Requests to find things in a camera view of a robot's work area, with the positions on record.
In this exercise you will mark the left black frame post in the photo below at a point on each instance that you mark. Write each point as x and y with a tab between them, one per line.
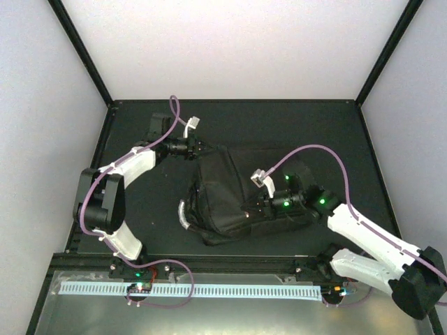
75	38

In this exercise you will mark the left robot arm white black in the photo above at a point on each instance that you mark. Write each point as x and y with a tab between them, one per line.
100	206

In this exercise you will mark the black student bag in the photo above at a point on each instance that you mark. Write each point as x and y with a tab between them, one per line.
221	183

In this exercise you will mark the light blue slotted cable duct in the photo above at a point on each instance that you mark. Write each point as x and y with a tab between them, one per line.
184	290

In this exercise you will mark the black frame post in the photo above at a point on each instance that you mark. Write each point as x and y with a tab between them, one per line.
403	23
75	38

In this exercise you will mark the right black frame post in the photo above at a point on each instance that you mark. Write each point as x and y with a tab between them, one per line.
403	23

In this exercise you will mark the black front rail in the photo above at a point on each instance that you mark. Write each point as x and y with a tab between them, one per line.
304	268

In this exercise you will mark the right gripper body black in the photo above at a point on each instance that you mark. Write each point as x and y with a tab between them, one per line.
270	211

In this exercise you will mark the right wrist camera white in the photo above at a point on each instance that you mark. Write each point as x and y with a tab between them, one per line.
260	179

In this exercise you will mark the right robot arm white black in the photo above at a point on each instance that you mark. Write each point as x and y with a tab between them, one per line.
414	278

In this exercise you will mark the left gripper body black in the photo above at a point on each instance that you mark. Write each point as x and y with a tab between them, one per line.
191	148

